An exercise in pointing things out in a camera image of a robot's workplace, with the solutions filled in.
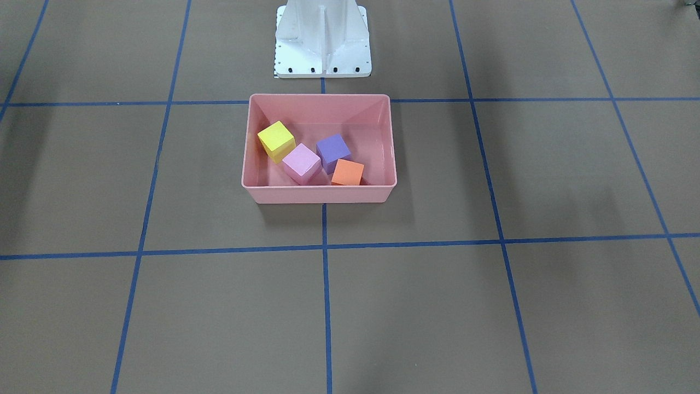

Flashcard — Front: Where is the orange foam block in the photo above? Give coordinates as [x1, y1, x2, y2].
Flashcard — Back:
[331, 159, 365, 186]

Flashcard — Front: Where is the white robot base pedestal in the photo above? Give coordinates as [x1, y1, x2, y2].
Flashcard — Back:
[273, 1, 372, 78]

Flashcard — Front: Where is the pink plastic bin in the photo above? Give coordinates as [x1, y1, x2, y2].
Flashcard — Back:
[241, 93, 398, 204]

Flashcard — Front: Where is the purple foam block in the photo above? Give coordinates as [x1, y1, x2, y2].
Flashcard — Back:
[316, 134, 352, 174]

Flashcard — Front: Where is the pink foam block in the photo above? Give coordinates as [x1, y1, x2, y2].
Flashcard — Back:
[282, 144, 322, 185]

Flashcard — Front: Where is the yellow foam block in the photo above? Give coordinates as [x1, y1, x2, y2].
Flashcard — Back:
[257, 121, 297, 164]

